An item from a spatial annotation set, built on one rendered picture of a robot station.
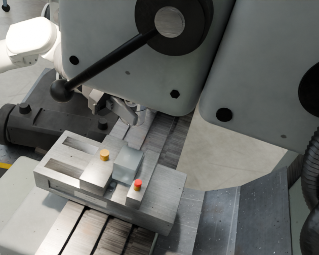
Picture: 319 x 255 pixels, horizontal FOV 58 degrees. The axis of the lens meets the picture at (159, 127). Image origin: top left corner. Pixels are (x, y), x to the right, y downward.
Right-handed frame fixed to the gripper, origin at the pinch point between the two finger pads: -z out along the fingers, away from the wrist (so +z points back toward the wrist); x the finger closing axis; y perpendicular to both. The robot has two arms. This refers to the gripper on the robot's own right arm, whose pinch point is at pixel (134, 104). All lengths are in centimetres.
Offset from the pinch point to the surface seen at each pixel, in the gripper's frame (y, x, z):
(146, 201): 25.7, 1.5, -7.1
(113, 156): 21.8, 2.3, 5.5
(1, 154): 84, -1, 73
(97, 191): 24.1, -5.8, 1.4
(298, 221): 13.6, 14.6, -34.2
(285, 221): 17.2, 15.6, -32.9
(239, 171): 123, 123, -9
